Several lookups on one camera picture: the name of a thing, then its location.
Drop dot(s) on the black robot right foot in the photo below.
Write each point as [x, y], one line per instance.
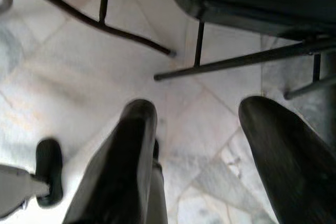
[50, 166]

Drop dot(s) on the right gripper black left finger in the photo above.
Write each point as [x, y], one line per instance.
[123, 169]

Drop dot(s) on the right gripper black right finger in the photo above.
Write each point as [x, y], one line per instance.
[294, 161]

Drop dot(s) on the marble-pattern folding table with phone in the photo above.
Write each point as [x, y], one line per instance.
[236, 62]

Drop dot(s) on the grey robot right leg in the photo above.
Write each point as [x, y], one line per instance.
[18, 187]

